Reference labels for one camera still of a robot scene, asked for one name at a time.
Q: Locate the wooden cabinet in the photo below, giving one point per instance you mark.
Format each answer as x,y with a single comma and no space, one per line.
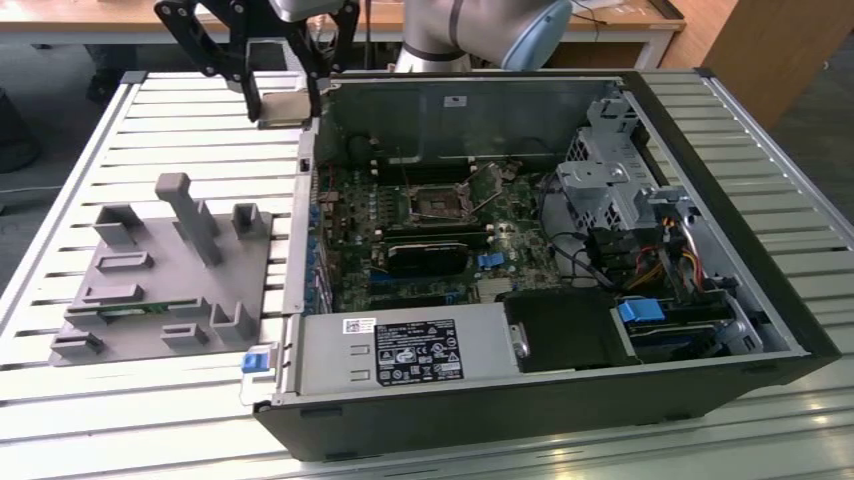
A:
768,50

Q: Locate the green motherboard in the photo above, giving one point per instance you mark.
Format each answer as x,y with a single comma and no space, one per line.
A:
521,240

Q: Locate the green RAM stick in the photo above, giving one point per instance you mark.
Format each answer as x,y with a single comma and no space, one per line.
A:
154,307

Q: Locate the black plastic shroud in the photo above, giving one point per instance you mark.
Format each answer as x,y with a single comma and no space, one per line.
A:
567,330

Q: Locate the black graphics card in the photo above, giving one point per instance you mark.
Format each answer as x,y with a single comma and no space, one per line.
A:
427,260

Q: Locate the metal locking lever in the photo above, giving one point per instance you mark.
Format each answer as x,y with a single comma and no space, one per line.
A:
474,210

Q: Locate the silver metal drive cage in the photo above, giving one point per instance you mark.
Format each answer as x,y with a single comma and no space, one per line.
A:
594,190

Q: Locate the black RAM stick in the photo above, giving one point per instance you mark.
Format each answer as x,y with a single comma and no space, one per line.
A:
434,236

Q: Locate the silver square CPU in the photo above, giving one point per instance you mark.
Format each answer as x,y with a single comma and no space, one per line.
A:
283,107

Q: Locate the blue board connector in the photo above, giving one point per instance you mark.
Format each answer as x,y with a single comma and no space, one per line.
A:
490,262

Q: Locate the CPU socket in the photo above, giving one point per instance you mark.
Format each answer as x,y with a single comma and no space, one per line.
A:
437,205

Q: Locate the blue disk carrier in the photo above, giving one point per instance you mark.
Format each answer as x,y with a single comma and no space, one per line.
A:
641,312

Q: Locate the silver chipset heatsink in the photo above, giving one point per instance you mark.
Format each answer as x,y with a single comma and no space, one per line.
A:
501,290

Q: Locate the blue case latch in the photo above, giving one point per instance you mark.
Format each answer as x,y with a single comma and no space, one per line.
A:
257,363

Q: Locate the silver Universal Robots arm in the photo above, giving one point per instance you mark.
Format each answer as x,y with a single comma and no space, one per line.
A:
454,30

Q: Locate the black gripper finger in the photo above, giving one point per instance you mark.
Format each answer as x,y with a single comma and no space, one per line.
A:
327,45
221,55

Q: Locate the black open PC case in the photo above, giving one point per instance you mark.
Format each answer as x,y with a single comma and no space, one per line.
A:
467,425

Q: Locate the grey plastic parts rack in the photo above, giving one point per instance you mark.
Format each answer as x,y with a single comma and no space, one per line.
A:
174,285

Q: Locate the silver power supply with label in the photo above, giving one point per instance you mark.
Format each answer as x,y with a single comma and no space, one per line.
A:
334,360

